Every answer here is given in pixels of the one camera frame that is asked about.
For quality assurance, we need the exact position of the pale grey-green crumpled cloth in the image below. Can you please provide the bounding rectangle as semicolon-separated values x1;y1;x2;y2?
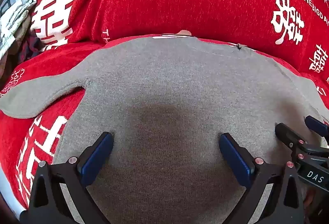
0;0;38;60

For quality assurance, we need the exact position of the grey knit sweater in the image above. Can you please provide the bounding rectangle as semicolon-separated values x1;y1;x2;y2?
0;34;329;224

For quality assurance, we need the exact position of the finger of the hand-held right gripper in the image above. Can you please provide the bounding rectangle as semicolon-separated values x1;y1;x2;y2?
275;122;307;153
304;115;329;135

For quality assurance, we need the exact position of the dark plaid cloth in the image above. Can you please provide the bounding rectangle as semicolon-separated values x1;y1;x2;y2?
17;34;45;63

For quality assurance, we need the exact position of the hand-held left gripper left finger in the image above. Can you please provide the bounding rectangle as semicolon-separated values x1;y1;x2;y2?
19;131;115;224

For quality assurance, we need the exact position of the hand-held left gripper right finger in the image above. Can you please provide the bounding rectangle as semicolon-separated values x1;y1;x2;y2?
219;133;309;224

